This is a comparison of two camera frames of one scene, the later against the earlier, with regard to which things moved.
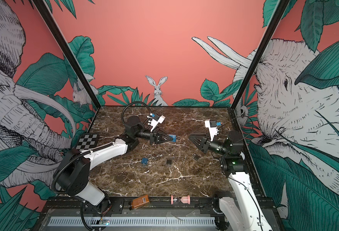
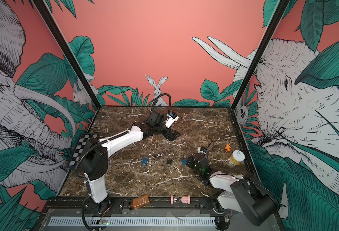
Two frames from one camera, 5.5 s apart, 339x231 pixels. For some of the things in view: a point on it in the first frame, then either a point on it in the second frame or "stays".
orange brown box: (138, 202) stays
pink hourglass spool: (184, 199) stays
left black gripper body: (153, 137) -> (167, 134)
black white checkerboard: (87, 141) stays
